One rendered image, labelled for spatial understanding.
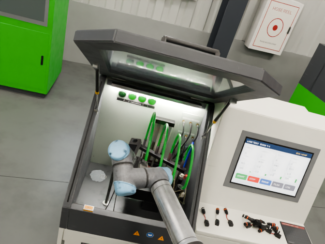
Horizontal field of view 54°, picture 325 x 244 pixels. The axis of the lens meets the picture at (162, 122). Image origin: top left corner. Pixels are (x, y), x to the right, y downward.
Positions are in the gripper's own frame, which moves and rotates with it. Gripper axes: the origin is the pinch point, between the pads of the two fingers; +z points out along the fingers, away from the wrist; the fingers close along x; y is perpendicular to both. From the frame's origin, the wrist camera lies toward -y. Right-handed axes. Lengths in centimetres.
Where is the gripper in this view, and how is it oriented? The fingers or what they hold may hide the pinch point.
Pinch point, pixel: (138, 164)
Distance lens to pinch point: 148.3
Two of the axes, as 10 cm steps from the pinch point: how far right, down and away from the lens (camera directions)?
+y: -1.8, 9.3, -3.2
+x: 9.8, 1.3, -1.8
